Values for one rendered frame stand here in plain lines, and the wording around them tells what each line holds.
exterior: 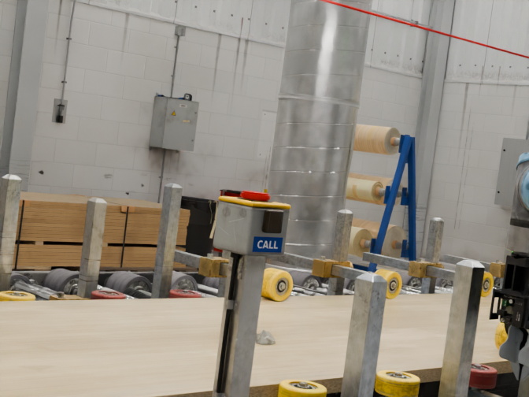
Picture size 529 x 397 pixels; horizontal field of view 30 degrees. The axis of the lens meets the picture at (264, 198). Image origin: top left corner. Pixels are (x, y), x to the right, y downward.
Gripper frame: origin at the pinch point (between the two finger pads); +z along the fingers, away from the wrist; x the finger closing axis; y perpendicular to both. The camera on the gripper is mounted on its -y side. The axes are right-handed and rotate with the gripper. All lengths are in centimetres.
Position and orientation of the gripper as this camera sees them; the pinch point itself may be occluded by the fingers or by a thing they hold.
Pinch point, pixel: (523, 372)
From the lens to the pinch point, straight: 175.1
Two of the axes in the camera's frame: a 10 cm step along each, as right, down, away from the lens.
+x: 6.7, 1.2, -7.3
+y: -7.3, -0.6, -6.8
